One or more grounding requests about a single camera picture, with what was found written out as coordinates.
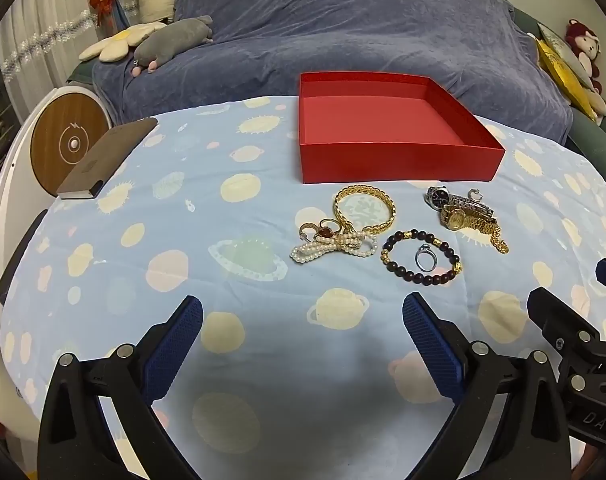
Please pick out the grey plush toy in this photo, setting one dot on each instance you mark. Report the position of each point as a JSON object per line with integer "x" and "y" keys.
{"x": 164, "y": 44}

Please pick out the red cardboard box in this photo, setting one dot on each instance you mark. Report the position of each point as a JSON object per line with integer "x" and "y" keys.
{"x": 375, "y": 126}

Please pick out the yellow pillow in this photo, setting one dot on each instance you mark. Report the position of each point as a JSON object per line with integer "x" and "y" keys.
{"x": 565, "y": 79}

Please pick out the white lace curtain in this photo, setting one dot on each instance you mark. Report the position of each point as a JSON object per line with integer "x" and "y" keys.
{"x": 40, "y": 44}

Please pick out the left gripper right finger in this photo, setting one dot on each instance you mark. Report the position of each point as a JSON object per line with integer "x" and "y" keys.
{"x": 531, "y": 440}

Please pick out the gold wristwatch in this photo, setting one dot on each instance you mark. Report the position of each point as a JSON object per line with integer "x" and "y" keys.
{"x": 457, "y": 217}

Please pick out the cream flower plush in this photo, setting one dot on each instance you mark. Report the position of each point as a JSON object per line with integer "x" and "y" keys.
{"x": 116, "y": 47}

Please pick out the red bow tieback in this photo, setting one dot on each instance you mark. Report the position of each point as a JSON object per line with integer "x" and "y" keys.
{"x": 102, "y": 9}

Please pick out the red monkey plush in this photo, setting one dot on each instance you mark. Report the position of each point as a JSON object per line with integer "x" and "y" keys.
{"x": 586, "y": 46}

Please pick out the blue-grey velvet bed cover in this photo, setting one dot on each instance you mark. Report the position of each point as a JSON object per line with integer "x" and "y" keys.
{"x": 472, "y": 48}

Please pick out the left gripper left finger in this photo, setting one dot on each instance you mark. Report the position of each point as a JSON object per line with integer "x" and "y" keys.
{"x": 74, "y": 438}

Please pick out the grey patterned pillow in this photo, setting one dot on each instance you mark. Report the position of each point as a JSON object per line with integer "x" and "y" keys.
{"x": 563, "y": 49}

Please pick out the blue planet-print tablecloth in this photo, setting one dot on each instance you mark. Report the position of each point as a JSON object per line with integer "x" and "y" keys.
{"x": 300, "y": 371}

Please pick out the gold hoop earring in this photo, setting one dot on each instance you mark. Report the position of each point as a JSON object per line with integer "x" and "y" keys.
{"x": 308, "y": 231}

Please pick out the round wooden white device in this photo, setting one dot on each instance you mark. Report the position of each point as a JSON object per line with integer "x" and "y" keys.
{"x": 59, "y": 131}

